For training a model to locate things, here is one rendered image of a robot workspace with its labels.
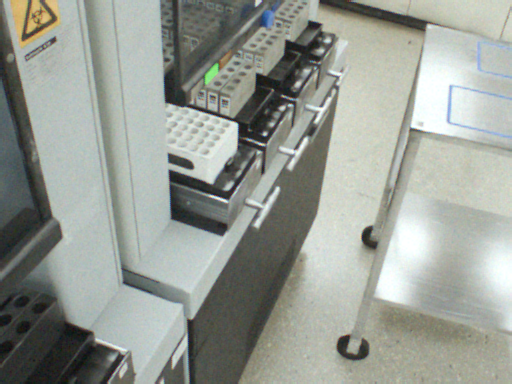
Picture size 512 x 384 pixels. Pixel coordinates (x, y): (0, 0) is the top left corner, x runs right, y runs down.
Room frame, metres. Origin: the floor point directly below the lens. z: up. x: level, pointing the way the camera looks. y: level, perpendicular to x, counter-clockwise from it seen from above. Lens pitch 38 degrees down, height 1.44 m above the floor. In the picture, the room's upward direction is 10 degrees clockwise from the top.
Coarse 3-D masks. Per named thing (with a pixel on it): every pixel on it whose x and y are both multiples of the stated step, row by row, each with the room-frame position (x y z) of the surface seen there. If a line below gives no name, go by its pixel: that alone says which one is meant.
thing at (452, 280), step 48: (432, 48) 1.20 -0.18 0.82; (480, 48) 1.24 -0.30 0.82; (432, 96) 0.99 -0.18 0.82; (480, 96) 1.02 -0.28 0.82; (480, 144) 0.86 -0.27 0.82; (384, 192) 1.30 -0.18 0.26; (384, 240) 0.88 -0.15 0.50; (432, 240) 1.12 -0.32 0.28; (480, 240) 1.15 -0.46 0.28; (384, 288) 0.92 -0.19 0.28; (432, 288) 0.95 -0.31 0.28; (480, 288) 0.98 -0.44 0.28
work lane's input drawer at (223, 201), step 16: (240, 144) 0.74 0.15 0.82; (240, 160) 0.70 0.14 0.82; (256, 160) 0.72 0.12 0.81; (176, 176) 0.64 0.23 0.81; (224, 176) 0.66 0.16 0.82; (240, 176) 0.67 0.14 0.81; (256, 176) 0.72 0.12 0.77; (176, 192) 0.63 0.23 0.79; (192, 192) 0.62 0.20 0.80; (208, 192) 0.63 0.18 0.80; (224, 192) 0.63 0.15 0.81; (240, 192) 0.66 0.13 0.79; (272, 192) 0.71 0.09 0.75; (192, 208) 0.62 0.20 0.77; (208, 208) 0.62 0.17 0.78; (224, 208) 0.61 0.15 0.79; (240, 208) 0.66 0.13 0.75; (256, 208) 0.67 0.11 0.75; (256, 224) 0.63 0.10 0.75
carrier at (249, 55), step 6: (264, 30) 1.03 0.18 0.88; (270, 30) 1.04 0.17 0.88; (258, 36) 1.00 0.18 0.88; (264, 36) 1.01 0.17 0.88; (252, 42) 0.97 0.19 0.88; (258, 42) 0.98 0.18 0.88; (246, 48) 0.94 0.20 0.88; (252, 48) 0.95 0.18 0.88; (246, 54) 0.94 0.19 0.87; (252, 54) 0.94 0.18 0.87; (246, 60) 0.94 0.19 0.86; (252, 60) 0.94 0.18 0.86
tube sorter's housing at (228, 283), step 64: (128, 0) 0.55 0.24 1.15; (128, 64) 0.54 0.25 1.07; (128, 128) 0.53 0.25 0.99; (320, 128) 1.16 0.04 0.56; (128, 192) 0.52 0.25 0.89; (256, 192) 0.73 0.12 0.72; (320, 192) 1.29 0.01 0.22; (128, 256) 0.51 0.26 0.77; (192, 256) 0.56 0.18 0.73; (256, 256) 0.76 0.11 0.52; (192, 320) 0.50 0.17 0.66; (256, 320) 0.80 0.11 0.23
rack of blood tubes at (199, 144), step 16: (176, 112) 0.73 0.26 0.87; (192, 112) 0.74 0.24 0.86; (176, 128) 0.69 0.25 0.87; (192, 128) 0.70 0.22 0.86; (208, 128) 0.72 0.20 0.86; (224, 128) 0.71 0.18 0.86; (176, 144) 0.66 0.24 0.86; (192, 144) 0.66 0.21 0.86; (208, 144) 0.68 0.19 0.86; (224, 144) 0.68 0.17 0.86; (176, 160) 0.68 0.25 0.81; (192, 160) 0.64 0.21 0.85; (208, 160) 0.64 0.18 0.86; (224, 160) 0.68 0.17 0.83; (192, 176) 0.64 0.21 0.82; (208, 176) 0.64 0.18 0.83
